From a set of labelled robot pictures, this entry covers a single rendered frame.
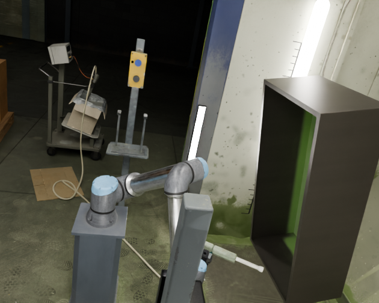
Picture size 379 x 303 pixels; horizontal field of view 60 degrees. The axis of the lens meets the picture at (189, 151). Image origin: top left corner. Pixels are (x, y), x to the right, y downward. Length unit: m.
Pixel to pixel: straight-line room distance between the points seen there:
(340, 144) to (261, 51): 1.14
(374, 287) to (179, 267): 2.38
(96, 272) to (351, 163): 1.59
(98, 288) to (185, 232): 1.81
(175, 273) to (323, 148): 1.09
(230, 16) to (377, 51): 1.16
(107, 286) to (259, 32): 1.99
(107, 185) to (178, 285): 1.38
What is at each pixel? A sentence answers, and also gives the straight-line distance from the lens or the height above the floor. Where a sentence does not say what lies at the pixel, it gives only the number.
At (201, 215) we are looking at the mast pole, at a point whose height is 1.63.
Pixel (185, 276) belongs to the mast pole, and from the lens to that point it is 0.66.
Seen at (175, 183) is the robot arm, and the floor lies 1.18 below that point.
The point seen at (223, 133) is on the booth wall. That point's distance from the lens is 2.64.
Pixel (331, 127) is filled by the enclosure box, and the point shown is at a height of 1.58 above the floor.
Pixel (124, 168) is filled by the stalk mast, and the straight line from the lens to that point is 2.94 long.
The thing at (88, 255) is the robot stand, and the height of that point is 0.46.
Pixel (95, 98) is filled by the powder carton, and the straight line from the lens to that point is 4.34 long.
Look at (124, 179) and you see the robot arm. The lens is 2.08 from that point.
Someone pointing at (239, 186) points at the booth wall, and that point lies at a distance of 2.90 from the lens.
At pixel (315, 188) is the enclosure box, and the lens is 1.68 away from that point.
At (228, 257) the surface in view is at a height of 0.57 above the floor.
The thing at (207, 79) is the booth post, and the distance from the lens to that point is 2.48.
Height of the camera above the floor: 1.95
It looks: 24 degrees down
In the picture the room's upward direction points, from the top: 12 degrees clockwise
